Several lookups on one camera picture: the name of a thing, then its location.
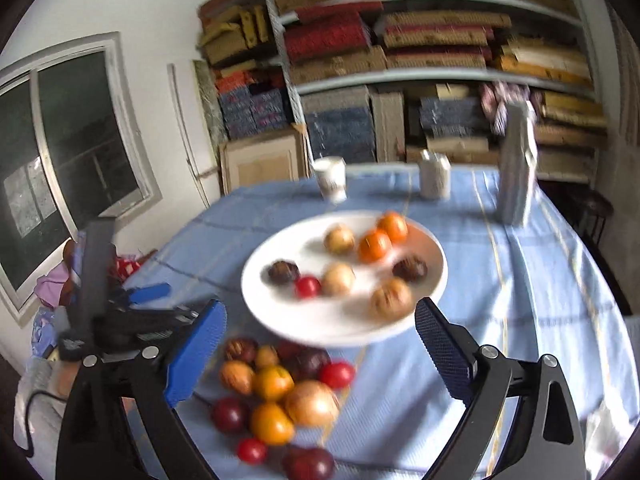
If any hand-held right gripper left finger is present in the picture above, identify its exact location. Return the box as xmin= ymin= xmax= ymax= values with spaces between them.
xmin=55 ymin=299 xmax=228 ymax=480

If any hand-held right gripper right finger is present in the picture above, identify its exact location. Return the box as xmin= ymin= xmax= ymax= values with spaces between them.
xmin=414 ymin=296 xmax=587 ymax=480

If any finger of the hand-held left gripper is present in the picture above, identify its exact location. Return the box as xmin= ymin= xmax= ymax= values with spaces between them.
xmin=95 ymin=304 xmax=201 ymax=356
xmin=120 ymin=282 xmax=172 ymax=307

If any dark purple passion fruit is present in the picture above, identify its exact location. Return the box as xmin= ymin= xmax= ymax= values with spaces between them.
xmin=267 ymin=259 xmax=301 ymax=286
xmin=286 ymin=347 xmax=332 ymax=382
xmin=392 ymin=256 xmax=429 ymax=282
xmin=223 ymin=336 xmax=259 ymax=363

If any speckled yellow passion fruit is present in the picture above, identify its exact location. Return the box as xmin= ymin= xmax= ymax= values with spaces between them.
xmin=219 ymin=361 xmax=256 ymax=396

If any dark red plum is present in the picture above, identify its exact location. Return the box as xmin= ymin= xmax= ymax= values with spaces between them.
xmin=282 ymin=446 xmax=336 ymax=480
xmin=210 ymin=396 xmax=251 ymax=433

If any small yellow fruit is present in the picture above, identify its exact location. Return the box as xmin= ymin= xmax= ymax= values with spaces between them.
xmin=255 ymin=345 xmax=280 ymax=370

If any striped pepino melon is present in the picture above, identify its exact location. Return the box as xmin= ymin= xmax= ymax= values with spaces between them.
xmin=370 ymin=277 xmax=415 ymax=321

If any orange-yellow tomato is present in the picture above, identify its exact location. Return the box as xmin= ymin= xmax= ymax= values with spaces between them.
xmin=250 ymin=402 xmax=296 ymax=447
xmin=253 ymin=365 xmax=296 ymax=402

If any white oval plate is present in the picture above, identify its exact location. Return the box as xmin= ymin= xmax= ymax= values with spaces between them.
xmin=241 ymin=211 xmax=447 ymax=348

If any red cherry tomato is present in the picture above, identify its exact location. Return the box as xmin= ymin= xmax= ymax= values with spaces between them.
xmin=236 ymin=437 xmax=268 ymax=465
xmin=294 ymin=275 xmax=322 ymax=300
xmin=320 ymin=361 xmax=357 ymax=391

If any mandarin orange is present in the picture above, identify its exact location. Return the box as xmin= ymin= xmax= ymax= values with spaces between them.
xmin=376 ymin=211 xmax=410 ymax=243
xmin=358 ymin=229 xmax=393 ymax=264

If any brown plush toy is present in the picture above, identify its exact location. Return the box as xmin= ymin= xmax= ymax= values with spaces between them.
xmin=60 ymin=239 xmax=88 ymax=308

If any red and white cloth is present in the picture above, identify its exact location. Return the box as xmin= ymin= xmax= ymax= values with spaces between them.
xmin=115 ymin=255 xmax=151 ymax=278

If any purple cloth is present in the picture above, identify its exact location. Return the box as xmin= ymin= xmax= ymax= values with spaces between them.
xmin=32 ymin=265 xmax=76 ymax=311

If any blue checked tablecloth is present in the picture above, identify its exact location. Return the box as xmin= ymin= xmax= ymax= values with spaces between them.
xmin=120 ymin=162 xmax=628 ymax=480

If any white-framed dark window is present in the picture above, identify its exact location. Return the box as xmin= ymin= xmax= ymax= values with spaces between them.
xmin=0 ymin=32 xmax=163 ymax=311

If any white leaning board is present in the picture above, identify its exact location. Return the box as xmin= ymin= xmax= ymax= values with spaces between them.
xmin=167 ymin=62 xmax=213 ymax=208

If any crumpled white tissue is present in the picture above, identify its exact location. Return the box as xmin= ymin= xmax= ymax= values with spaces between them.
xmin=585 ymin=400 xmax=626 ymax=466

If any white drink can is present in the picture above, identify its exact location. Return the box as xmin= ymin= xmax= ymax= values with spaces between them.
xmin=419 ymin=149 xmax=452 ymax=198

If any stainless steel bottle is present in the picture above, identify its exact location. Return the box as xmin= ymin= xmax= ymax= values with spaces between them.
xmin=497 ymin=101 xmax=540 ymax=225

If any marbled green slab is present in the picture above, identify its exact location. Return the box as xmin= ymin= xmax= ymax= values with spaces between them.
xmin=194 ymin=59 xmax=231 ymax=148

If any stack of fabric-covered boxes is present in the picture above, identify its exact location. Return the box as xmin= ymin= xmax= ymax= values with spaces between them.
xmin=199 ymin=0 xmax=296 ymax=141
xmin=272 ymin=0 xmax=608 ymax=181

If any black round stool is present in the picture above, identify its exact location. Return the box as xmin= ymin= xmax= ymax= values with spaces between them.
xmin=570 ymin=187 xmax=615 ymax=246

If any white printed paper cup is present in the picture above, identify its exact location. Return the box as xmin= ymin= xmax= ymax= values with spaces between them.
xmin=312 ymin=156 xmax=347 ymax=204

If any pink cloth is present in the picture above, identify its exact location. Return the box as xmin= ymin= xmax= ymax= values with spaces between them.
xmin=480 ymin=80 xmax=536 ymax=133

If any black cable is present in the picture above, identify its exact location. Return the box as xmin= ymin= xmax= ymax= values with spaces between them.
xmin=22 ymin=387 xmax=71 ymax=456

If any wooden picture frame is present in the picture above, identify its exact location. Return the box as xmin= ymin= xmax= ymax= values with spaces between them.
xmin=219 ymin=127 xmax=308 ymax=196

